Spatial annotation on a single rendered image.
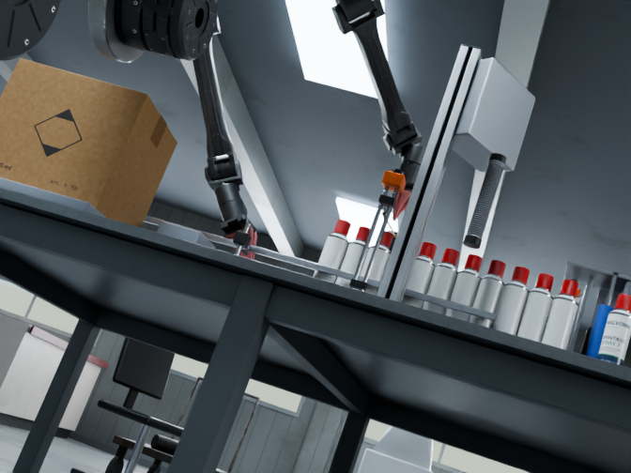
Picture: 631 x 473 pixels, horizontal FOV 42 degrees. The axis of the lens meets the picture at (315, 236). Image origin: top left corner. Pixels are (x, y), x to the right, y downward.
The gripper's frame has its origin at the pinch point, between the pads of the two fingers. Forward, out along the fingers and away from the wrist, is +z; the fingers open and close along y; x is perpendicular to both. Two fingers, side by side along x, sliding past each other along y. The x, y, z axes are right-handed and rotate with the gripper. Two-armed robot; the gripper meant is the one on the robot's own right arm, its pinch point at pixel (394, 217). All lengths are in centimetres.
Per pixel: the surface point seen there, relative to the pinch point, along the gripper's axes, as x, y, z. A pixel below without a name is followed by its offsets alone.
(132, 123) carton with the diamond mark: 57, 45, 13
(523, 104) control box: 26.7, -24.7, -24.8
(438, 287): 22.4, -18.5, 20.0
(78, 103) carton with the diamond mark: 58, 58, 13
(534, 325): 23, -40, 22
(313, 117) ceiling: -383, 164, -183
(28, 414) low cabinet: -588, 408, 117
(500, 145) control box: 29.3, -22.9, -12.7
